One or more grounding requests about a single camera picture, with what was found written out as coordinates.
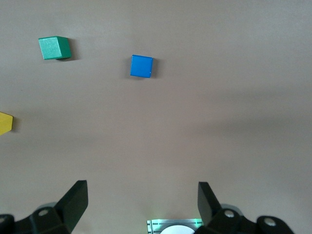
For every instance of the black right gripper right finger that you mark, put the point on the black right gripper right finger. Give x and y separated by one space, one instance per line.
212 214

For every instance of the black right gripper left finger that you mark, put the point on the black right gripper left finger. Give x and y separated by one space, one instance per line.
70 207

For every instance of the yellow wooden block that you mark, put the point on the yellow wooden block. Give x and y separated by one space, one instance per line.
5 123

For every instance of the blue wooden block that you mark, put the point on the blue wooden block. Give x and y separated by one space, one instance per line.
141 66

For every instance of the green wooden block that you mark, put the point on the green wooden block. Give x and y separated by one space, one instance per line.
51 48

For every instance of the brown paper table cover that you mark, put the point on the brown paper table cover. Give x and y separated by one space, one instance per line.
170 122

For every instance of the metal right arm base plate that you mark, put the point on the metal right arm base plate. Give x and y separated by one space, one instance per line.
152 226

